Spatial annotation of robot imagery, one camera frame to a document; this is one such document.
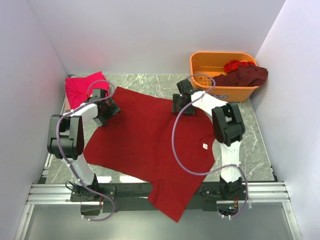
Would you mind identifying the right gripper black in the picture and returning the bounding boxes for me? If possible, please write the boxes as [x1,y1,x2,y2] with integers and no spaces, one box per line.
[171,93,195,116]

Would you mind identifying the red t shirt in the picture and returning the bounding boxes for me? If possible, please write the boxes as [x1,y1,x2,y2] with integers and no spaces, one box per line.
[84,87,215,222]

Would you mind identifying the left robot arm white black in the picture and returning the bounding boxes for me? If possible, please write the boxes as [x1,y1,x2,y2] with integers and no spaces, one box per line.
[47,88,120,201]

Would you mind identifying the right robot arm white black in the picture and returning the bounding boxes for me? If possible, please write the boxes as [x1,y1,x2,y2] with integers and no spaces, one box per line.
[171,78,249,201]

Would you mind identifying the folded pink t shirt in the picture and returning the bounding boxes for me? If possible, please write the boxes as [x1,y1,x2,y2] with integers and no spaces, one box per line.
[65,71,110,109]

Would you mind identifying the orange plastic basket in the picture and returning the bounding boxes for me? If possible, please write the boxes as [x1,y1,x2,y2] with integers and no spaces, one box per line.
[190,51,258,103]

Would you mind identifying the bright red cloth in basket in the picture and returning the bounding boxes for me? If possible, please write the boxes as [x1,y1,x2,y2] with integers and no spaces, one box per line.
[223,60,256,73]

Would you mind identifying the dark maroon t shirt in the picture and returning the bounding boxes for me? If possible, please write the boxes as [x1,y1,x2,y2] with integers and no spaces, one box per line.
[213,65,268,87]

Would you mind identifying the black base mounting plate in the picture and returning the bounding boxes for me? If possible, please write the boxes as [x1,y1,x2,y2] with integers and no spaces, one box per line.
[70,181,248,216]

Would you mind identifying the aluminium rail frame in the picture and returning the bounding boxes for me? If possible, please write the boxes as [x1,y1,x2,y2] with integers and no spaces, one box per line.
[26,182,291,205]

